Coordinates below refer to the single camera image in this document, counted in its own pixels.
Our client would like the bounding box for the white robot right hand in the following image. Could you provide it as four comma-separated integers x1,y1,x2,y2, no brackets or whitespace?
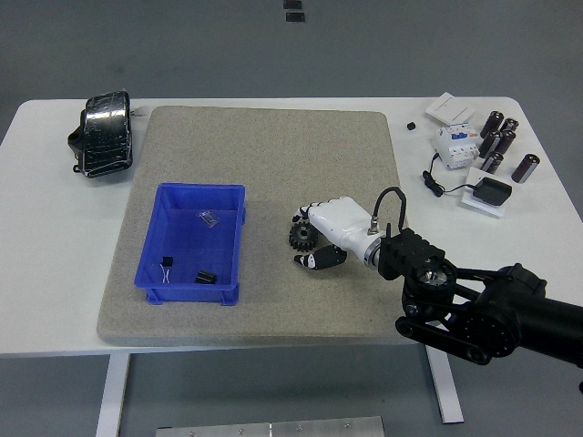
292,196,381,271

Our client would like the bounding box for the blue plastic box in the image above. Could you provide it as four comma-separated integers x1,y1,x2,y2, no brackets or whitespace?
133,182,248,307

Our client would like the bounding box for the grey-brown mat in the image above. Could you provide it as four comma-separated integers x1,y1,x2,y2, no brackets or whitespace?
96,105,429,347

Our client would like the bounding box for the white flat plate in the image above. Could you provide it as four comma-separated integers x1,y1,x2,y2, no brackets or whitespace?
460,166,506,219

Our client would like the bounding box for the white circuit breaker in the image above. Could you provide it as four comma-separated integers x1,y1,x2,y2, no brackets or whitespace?
431,121,482,172

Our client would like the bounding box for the black power adapter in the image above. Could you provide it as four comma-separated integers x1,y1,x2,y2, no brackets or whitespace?
473,177,514,207

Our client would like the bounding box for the white table leg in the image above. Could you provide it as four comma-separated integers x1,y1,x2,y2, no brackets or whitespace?
95,353,132,437
425,345,465,424

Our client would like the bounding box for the black tape-wrapped device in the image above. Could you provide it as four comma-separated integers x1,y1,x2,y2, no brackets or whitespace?
66,89,137,184

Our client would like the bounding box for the black adapter cord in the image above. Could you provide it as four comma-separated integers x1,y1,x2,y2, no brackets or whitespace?
422,153,479,198

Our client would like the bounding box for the white wall switch plate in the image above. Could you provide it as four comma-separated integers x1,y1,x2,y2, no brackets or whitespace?
425,91,477,127

